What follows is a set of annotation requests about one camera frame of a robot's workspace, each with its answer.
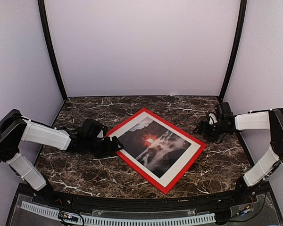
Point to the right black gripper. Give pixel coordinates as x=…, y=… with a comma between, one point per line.
x=201, y=125

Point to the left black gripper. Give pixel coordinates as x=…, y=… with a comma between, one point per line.
x=108, y=149

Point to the wooden picture frame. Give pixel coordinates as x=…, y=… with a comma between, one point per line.
x=169, y=186

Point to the white mat board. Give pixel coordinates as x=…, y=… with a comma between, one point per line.
x=165, y=179

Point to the clear acrylic sheet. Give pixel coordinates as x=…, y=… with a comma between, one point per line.
x=153, y=146

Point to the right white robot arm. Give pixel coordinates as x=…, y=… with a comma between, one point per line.
x=270, y=120

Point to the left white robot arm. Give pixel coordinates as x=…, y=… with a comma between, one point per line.
x=15, y=128

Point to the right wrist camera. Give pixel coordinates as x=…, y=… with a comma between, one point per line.
x=223, y=111

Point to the black front rail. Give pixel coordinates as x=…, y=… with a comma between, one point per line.
x=211, y=202

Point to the white slotted cable duct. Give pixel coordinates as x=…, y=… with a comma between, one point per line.
x=112, y=219

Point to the right black corner post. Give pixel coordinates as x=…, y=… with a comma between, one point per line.
x=234, y=51

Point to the black corner post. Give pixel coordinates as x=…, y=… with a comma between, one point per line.
x=50, y=49
x=234, y=51

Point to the left black corner post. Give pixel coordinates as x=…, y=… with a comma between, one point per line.
x=50, y=49

